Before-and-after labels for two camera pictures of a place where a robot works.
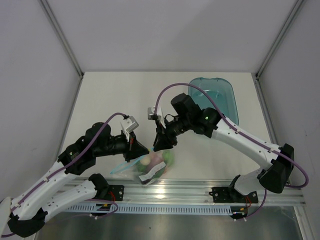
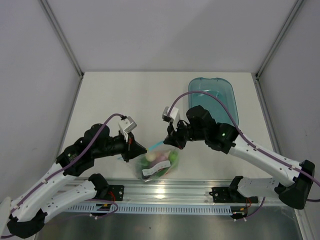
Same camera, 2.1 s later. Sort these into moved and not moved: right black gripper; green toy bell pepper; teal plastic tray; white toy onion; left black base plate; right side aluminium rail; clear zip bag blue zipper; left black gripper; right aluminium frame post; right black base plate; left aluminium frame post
Moved: white toy onion; green toy bell pepper; clear zip bag blue zipper; right black gripper
Not moved: left aluminium frame post; right black base plate; left black base plate; right side aluminium rail; left black gripper; right aluminium frame post; teal plastic tray
